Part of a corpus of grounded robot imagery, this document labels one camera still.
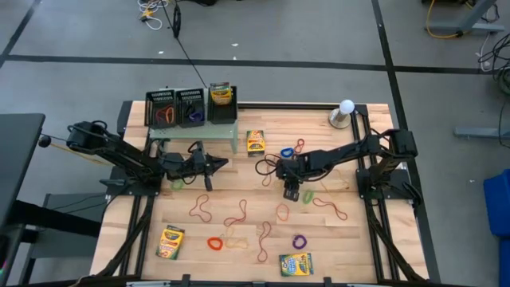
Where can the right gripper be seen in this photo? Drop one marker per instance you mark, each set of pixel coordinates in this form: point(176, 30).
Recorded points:
point(293, 169)

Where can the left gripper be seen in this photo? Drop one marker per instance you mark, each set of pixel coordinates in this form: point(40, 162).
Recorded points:
point(179, 166)

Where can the green coil wristband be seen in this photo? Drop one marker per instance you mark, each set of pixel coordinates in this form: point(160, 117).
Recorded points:
point(171, 184)
point(303, 197)

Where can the black mesh basket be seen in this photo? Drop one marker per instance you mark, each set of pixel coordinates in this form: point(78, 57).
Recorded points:
point(223, 115)
point(151, 115)
point(181, 119)

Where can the red rubber band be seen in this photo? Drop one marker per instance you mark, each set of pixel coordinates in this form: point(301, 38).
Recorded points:
point(239, 213)
point(299, 139)
point(200, 208)
point(332, 207)
point(159, 115)
point(266, 181)
point(263, 240)

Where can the purple coil wristband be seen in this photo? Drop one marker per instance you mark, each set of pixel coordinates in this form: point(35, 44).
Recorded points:
point(197, 117)
point(294, 242)

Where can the black coil wristband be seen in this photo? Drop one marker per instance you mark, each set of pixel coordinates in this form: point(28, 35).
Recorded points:
point(189, 108)

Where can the orange rubber band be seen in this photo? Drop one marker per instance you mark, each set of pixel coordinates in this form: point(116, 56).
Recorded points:
point(171, 113)
point(282, 203)

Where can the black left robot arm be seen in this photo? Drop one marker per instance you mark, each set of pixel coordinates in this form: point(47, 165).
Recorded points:
point(119, 153)

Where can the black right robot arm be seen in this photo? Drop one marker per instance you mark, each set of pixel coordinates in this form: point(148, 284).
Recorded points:
point(342, 153)

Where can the black desk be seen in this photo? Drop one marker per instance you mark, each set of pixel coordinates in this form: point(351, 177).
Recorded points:
point(20, 159)

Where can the green perforated metal shelf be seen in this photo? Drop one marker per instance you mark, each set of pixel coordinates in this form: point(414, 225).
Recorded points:
point(191, 132)

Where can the blue coil wristband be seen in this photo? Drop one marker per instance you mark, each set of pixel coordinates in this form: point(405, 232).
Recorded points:
point(281, 152)

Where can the blue and yellow crayon box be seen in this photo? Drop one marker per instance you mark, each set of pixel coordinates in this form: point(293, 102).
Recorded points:
point(296, 265)

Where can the orange coil wristband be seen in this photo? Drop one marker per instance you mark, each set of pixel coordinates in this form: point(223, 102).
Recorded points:
point(208, 243)

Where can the lamp with white bulb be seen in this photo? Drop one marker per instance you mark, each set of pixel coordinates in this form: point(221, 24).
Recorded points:
point(346, 106)

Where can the black round knob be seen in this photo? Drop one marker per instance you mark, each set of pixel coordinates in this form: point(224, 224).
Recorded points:
point(44, 140)

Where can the blue bin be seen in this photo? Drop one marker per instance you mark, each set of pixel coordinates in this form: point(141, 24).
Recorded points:
point(498, 207)

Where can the grey stand leg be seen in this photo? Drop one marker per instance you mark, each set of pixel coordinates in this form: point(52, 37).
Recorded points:
point(470, 27)

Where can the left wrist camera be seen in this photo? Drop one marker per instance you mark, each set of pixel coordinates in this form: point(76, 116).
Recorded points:
point(194, 162)

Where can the black aluminium table frame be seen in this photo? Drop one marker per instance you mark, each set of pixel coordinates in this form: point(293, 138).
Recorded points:
point(279, 105)

